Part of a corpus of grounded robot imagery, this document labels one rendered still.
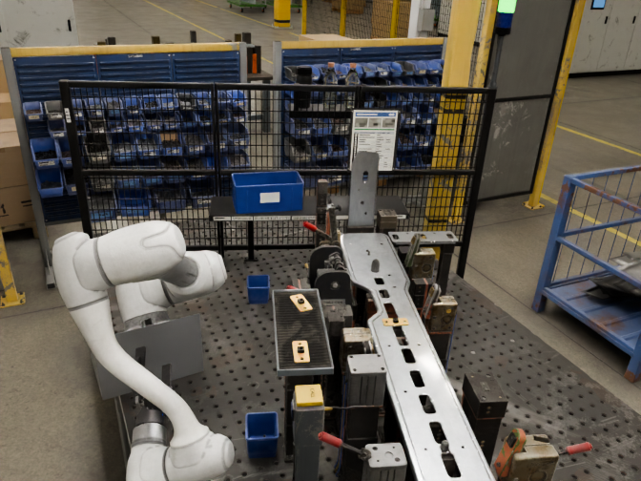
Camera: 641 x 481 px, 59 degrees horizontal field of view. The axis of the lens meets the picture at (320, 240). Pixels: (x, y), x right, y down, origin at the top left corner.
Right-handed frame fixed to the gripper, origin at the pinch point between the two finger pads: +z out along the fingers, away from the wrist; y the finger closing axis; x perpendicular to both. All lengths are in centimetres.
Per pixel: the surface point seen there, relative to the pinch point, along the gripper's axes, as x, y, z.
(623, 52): 548, 783, 857
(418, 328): 75, 35, 4
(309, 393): 52, -13, -28
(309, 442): 47, -5, -36
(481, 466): 83, 13, -45
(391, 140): 82, 58, 112
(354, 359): 59, 4, -15
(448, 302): 86, 40, 13
